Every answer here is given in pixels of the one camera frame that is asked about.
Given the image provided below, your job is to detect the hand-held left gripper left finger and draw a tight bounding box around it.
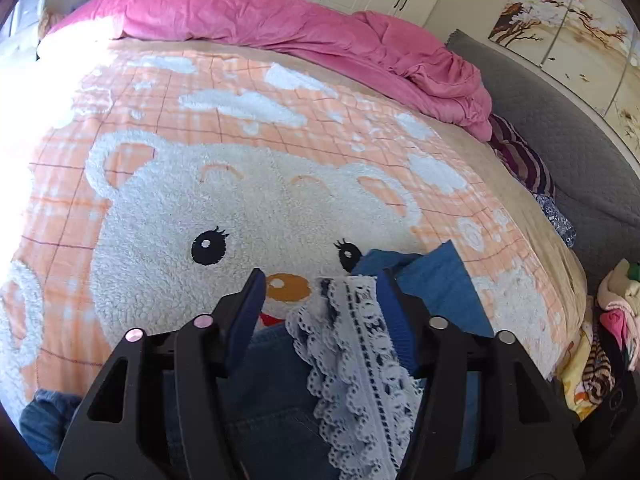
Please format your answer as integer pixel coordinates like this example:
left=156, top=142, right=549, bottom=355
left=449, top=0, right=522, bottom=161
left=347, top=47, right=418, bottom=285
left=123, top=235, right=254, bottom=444
left=55, top=267, right=268, bottom=480

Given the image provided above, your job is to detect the blue denim pants lace trim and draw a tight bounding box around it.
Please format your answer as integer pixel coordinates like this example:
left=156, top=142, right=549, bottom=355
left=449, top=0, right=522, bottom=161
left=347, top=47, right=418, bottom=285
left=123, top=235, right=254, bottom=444
left=20, top=240, right=496, bottom=480

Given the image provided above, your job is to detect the purple striped pillow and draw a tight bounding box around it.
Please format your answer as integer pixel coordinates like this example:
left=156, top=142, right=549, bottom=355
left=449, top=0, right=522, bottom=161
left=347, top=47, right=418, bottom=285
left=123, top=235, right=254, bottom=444
left=487, top=114, right=556, bottom=198

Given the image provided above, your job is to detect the grey quilted headboard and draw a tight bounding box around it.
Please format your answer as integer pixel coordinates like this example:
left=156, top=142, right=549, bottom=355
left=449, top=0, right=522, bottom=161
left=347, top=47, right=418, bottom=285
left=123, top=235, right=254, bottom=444
left=445, top=29, right=640, bottom=301

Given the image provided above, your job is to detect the yellow cartoon printed sheet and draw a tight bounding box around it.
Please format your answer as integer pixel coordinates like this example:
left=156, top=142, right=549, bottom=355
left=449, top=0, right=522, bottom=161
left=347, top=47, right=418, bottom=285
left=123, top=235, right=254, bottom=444
left=556, top=320, right=601, bottom=422

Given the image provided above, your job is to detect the orange bear printed blanket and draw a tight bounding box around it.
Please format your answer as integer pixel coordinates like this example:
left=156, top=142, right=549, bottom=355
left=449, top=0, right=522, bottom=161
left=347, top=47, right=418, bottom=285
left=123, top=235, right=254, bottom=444
left=0, top=37, right=576, bottom=411

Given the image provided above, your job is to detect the pile of folded clothes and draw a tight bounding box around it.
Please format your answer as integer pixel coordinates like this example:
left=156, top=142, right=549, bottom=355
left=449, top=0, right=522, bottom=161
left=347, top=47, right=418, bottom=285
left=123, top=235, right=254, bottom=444
left=592, top=257, right=640, bottom=343

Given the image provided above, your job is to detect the white drawer cabinet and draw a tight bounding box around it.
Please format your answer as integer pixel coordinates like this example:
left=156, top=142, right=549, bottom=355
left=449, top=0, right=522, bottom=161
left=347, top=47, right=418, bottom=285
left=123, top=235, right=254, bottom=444
left=10, top=0, right=48, bottom=43

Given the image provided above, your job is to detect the brown striped cloth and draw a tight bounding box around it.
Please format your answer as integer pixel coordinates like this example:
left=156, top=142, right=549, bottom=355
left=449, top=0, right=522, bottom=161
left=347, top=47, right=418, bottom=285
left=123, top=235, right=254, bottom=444
left=582, top=337, right=617, bottom=407

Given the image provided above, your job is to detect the floral wall painting panel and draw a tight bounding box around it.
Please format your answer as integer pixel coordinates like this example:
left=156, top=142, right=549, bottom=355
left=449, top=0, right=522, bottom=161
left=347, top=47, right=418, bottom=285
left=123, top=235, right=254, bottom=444
left=602, top=35, right=640, bottom=153
left=489, top=0, right=586, bottom=66
left=542, top=6, right=635, bottom=113

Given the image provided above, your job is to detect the blue floral pillow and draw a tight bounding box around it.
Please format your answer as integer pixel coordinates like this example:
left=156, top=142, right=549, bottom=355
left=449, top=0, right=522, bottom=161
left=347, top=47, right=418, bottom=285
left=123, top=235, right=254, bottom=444
left=535, top=192, right=577, bottom=248

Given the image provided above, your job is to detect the pink duvet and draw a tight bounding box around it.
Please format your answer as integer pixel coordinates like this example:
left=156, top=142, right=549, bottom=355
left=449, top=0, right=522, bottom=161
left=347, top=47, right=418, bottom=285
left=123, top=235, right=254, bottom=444
left=42, top=0, right=493, bottom=141

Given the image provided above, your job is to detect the dark cloth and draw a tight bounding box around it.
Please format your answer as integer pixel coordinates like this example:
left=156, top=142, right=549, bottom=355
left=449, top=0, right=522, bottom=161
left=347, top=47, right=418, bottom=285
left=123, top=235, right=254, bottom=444
left=575, top=330, right=640, bottom=466

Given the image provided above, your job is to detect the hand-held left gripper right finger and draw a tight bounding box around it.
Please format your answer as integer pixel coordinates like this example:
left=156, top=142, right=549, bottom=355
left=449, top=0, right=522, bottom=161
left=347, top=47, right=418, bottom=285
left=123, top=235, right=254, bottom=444
left=377, top=267, right=586, bottom=480

